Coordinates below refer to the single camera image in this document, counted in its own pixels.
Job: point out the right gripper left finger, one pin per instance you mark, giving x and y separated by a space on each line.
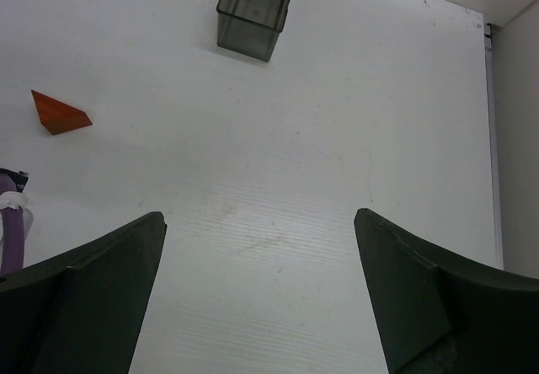
82 311

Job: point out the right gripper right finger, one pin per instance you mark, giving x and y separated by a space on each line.
439 312

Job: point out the orange triangular wood block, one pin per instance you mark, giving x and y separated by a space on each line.
57 117

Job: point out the smoky transparent plastic bin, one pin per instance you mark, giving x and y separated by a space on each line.
251 27

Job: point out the right side aluminium rail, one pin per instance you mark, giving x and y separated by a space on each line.
488 42

